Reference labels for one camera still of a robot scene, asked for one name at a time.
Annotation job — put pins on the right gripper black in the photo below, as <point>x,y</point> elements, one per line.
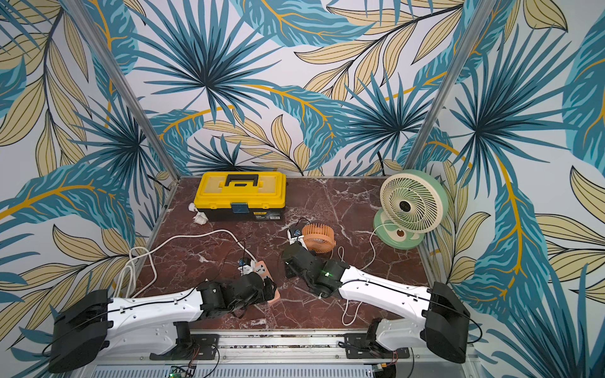
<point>291,255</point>

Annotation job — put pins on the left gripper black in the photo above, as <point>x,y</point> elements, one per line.
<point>261,296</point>

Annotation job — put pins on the pink power strip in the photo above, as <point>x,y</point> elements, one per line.
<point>277,292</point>

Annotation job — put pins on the small orange desk fan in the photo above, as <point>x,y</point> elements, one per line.
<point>319,238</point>

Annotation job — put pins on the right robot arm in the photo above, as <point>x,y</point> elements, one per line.
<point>432,317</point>

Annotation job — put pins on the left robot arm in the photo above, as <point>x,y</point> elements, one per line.
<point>99,325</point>

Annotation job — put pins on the green cream desk fan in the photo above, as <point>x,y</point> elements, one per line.
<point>413,204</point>

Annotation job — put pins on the yellow black toolbox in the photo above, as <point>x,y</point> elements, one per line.
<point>242,196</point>

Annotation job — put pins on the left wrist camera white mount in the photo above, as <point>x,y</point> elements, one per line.
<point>246,266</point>

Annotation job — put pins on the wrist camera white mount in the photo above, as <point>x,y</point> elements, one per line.
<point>246,266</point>
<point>295,236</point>

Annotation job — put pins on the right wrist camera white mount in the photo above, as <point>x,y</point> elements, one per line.
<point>295,236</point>

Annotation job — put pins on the aluminium front rail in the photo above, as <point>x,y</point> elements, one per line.
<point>292,353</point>

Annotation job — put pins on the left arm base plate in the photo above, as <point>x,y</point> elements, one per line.
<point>196,347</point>

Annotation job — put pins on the white wall plug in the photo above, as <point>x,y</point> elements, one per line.
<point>200,217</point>

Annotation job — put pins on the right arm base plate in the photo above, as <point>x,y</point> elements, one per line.
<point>357,347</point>

